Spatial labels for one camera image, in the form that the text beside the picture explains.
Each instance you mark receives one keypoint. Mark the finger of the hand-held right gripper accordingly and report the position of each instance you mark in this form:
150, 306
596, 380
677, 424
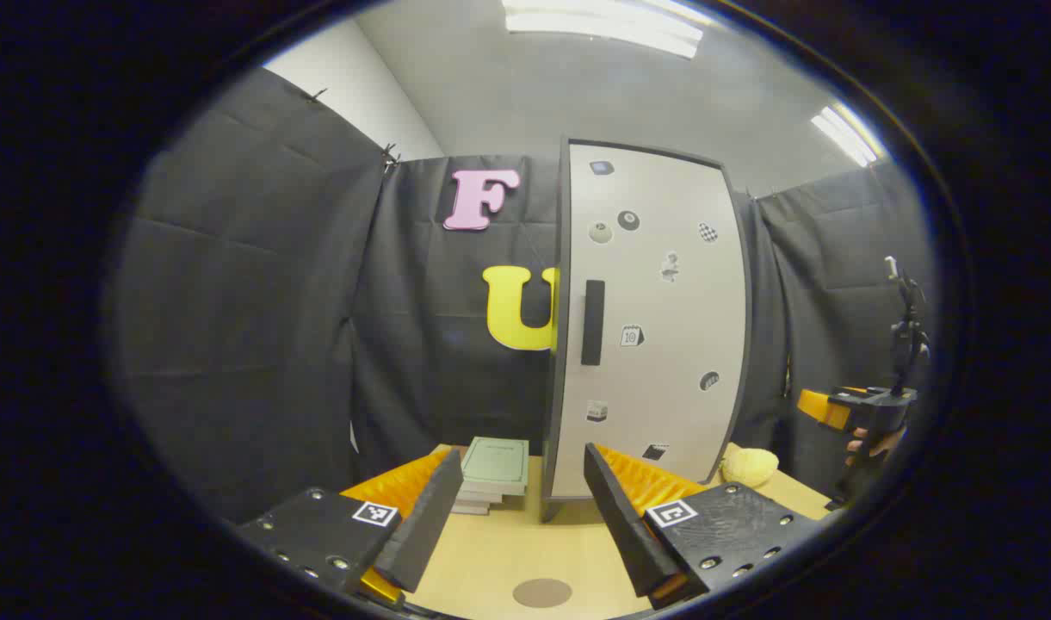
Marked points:
822, 409

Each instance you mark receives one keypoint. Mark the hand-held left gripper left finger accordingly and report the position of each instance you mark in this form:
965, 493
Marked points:
426, 517

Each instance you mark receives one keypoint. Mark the brown book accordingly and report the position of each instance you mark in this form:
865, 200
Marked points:
482, 498

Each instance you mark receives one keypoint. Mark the dark grey cabinet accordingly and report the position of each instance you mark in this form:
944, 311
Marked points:
548, 510

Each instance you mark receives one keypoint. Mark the green book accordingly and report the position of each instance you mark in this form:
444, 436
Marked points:
495, 465

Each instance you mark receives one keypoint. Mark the light grey cabinet door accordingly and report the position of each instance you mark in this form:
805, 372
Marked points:
663, 293

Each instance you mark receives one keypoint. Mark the yellow plush ball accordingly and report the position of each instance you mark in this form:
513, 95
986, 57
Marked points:
749, 466

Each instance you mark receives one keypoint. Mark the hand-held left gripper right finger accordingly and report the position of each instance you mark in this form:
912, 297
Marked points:
624, 517

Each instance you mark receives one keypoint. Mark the long ceiling light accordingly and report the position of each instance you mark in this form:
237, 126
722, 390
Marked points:
602, 26
845, 136

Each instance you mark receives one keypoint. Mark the black backdrop cloth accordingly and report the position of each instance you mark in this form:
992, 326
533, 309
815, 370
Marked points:
258, 301

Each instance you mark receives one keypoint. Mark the round brown coaster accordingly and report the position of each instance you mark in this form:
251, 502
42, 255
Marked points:
542, 592

